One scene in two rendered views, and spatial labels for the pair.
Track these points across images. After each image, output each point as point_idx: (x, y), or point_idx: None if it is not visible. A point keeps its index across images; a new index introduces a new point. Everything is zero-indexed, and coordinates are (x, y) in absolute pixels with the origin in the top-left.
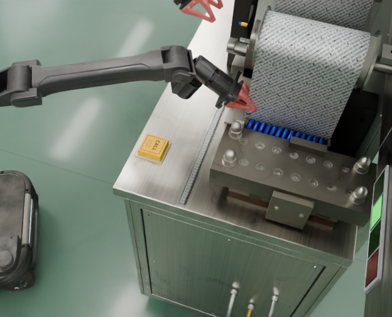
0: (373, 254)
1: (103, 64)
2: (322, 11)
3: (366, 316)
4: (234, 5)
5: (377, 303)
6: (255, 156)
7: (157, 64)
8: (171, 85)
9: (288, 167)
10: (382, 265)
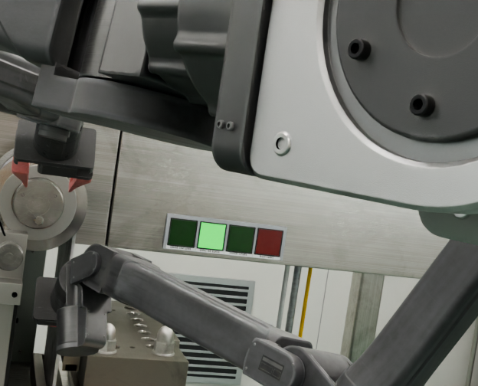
0: (257, 239)
1: (196, 289)
2: None
3: (302, 259)
4: None
5: (302, 234)
6: (133, 341)
7: (148, 262)
8: (94, 339)
9: (129, 328)
10: (274, 225)
